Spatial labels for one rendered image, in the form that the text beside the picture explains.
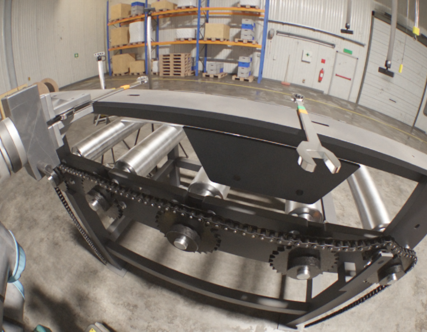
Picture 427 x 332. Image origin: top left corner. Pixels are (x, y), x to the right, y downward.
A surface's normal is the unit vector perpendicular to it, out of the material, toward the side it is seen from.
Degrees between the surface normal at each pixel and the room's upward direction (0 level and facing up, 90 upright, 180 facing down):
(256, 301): 0
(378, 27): 90
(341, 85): 90
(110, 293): 0
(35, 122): 90
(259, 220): 90
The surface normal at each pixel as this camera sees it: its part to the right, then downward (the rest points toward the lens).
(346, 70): -0.31, 0.54
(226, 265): 0.05, -0.82
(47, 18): 0.95, 0.22
